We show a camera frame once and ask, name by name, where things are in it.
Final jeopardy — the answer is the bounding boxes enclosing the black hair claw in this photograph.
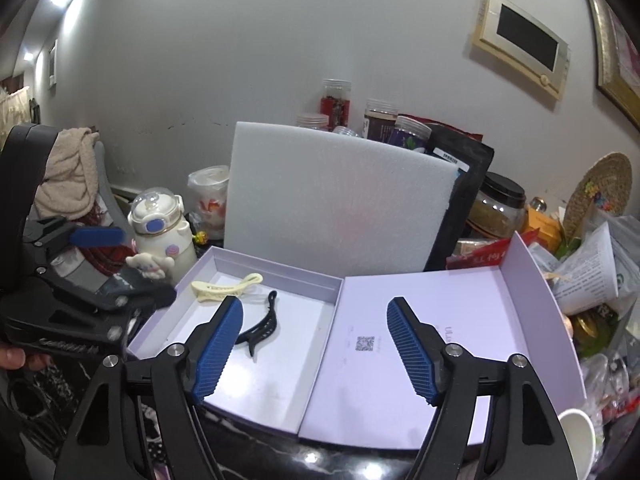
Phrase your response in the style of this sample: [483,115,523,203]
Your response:
[235,290,278,359]

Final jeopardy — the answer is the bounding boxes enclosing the cream hair clip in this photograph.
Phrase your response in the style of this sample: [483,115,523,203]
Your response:
[191,273,264,302]

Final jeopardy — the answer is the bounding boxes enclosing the person's left hand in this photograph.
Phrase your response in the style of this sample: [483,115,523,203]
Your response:
[0,344,52,372]

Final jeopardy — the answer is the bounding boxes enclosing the red plaid scarf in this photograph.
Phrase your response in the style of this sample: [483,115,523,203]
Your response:
[78,205,134,276]

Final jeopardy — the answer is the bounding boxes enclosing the beige towel on chair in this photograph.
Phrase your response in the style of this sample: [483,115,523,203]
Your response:
[35,128,100,220]

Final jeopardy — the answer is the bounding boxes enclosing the white Cinnamoroll bottle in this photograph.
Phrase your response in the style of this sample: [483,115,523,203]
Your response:
[126,188,198,285]

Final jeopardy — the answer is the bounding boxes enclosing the lilac open gift box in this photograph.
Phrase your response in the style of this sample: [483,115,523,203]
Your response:
[129,237,586,450]

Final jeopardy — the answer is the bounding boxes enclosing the white plastic bag cup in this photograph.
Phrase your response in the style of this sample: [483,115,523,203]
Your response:
[188,165,230,240]

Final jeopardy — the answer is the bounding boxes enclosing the upper pink paper cup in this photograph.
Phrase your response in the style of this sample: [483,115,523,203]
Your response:
[559,408,597,480]

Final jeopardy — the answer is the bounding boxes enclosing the glass jar black lid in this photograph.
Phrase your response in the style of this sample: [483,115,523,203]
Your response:
[466,171,526,240]

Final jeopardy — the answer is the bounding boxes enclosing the white foam board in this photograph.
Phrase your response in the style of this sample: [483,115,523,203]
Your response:
[224,122,458,278]

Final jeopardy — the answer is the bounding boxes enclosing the white paper leaflet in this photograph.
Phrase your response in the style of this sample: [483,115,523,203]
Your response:
[551,223,618,316]

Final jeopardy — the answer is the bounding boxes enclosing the purple label jar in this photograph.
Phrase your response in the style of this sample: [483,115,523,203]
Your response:
[386,116,432,153]

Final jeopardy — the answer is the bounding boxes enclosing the dark-filled jar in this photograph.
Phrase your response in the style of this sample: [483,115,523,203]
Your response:
[363,99,399,143]

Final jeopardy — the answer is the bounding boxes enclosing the woven round trivet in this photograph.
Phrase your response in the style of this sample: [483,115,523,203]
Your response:
[562,152,632,240]

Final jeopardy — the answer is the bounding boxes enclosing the cream wall intercom panel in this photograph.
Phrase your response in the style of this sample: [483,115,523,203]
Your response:
[472,0,570,101]

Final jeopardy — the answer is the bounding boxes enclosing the gold picture frame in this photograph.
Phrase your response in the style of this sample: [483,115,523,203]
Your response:
[588,0,639,129]

